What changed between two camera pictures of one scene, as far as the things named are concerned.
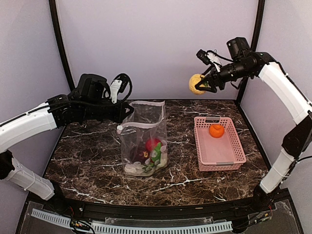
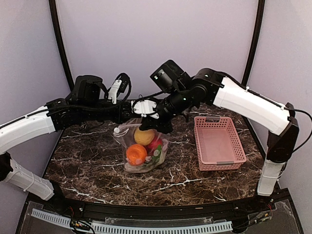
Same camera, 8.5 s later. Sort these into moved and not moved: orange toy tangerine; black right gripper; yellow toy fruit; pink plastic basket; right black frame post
Moved: orange toy tangerine; black right gripper; yellow toy fruit
Not moved: pink plastic basket; right black frame post
